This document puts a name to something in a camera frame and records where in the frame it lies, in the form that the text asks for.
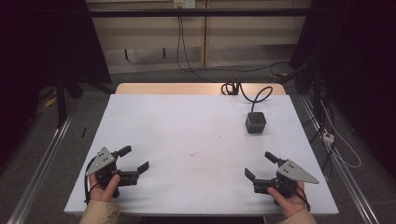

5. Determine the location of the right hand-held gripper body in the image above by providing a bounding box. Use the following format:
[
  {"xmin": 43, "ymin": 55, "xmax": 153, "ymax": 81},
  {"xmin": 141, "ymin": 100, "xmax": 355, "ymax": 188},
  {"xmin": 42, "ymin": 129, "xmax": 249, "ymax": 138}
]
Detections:
[{"xmin": 253, "ymin": 159, "xmax": 320, "ymax": 199}]

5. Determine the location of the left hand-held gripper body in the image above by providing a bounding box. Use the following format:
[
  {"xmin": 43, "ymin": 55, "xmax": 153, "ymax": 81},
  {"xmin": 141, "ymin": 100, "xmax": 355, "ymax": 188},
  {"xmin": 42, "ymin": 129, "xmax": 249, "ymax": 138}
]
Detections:
[{"xmin": 85, "ymin": 146, "xmax": 140, "ymax": 199}]

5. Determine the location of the person's left hand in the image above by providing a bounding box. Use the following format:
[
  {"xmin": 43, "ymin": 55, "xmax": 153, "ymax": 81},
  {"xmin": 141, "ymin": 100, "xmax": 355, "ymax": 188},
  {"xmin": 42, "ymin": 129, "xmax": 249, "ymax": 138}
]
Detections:
[{"xmin": 88, "ymin": 173, "xmax": 121, "ymax": 203}]

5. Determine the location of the person's right hand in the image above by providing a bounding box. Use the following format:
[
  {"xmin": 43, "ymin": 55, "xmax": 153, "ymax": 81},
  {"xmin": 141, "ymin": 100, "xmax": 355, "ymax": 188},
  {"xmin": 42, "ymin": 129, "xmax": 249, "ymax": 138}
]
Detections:
[{"xmin": 267, "ymin": 181, "xmax": 308, "ymax": 218}]

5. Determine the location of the black cube device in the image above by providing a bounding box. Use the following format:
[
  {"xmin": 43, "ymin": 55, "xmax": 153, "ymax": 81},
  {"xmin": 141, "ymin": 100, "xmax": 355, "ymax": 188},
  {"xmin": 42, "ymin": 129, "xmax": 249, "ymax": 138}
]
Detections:
[{"xmin": 245, "ymin": 111, "xmax": 267, "ymax": 134}]

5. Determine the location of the black metal stand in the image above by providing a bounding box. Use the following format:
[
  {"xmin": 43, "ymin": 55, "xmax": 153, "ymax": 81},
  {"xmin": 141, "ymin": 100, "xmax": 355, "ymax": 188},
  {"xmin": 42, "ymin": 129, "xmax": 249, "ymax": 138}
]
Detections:
[{"xmin": 53, "ymin": 73, "xmax": 84, "ymax": 129}]

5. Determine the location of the yellow floor tape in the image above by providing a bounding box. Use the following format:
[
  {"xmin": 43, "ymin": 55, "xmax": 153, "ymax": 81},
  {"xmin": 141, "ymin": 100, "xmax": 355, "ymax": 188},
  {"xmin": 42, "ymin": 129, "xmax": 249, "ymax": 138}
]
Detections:
[{"xmin": 44, "ymin": 95, "xmax": 59, "ymax": 108}]

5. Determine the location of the black curtain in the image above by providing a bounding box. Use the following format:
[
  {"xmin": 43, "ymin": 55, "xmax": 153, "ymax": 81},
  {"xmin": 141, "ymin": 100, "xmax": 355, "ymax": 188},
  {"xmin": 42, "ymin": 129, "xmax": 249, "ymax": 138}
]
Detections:
[
  {"xmin": 0, "ymin": 0, "xmax": 112, "ymax": 169},
  {"xmin": 289, "ymin": 0, "xmax": 396, "ymax": 178}
]

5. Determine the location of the black horizontal metal bar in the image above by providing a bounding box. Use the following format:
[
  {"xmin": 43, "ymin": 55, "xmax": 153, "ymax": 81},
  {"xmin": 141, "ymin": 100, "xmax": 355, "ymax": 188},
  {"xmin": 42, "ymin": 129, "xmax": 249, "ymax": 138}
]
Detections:
[{"xmin": 88, "ymin": 7, "xmax": 313, "ymax": 19}]

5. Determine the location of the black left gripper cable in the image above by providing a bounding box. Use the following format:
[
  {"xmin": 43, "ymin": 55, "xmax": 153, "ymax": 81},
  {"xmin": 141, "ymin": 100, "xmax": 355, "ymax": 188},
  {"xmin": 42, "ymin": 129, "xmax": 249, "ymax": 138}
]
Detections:
[{"xmin": 83, "ymin": 157, "xmax": 101, "ymax": 205}]

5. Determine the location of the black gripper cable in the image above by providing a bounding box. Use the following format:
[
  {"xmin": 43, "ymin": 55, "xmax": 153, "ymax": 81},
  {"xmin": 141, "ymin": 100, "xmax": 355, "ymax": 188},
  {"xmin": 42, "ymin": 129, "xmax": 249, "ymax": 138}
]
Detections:
[
  {"xmin": 83, "ymin": 157, "xmax": 101, "ymax": 205},
  {"xmin": 294, "ymin": 186, "xmax": 312, "ymax": 213}
]

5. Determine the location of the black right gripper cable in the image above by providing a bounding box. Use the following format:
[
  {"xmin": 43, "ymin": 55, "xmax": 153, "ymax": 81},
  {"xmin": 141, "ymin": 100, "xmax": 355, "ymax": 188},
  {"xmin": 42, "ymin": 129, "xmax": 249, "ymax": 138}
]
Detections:
[{"xmin": 294, "ymin": 186, "xmax": 312, "ymax": 213}]

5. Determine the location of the aluminium floor rail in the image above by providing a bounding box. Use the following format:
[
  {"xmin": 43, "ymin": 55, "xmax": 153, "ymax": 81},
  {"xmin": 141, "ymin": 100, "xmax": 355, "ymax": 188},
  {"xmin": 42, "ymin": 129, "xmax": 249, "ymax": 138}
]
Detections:
[
  {"xmin": 7, "ymin": 113, "xmax": 75, "ymax": 224},
  {"xmin": 299, "ymin": 92, "xmax": 380, "ymax": 224}
]

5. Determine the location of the white cable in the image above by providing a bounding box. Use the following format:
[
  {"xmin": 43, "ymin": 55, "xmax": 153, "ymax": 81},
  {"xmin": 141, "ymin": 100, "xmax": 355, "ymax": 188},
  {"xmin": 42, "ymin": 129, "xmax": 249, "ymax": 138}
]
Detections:
[{"xmin": 319, "ymin": 99, "xmax": 362, "ymax": 170}]

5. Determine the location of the thick black device cable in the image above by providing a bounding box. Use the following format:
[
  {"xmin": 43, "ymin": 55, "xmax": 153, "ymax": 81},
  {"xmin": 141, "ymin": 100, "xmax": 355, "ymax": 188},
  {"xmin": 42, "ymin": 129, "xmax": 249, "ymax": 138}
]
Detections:
[{"xmin": 220, "ymin": 78, "xmax": 274, "ymax": 114}]

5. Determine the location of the thin black hanging cable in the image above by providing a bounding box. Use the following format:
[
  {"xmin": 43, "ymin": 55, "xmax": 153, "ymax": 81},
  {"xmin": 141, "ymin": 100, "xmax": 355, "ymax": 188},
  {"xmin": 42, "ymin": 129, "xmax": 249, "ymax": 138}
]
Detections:
[{"xmin": 176, "ymin": 15, "xmax": 291, "ymax": 84}]

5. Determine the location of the white wall socket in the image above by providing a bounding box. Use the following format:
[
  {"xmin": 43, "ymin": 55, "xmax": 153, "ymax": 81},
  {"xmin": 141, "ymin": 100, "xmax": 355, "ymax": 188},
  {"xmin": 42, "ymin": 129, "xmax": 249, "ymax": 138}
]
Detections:
[{"xmin": 173, "ymin": 0, "xmax": 197, "ymax": 9}]

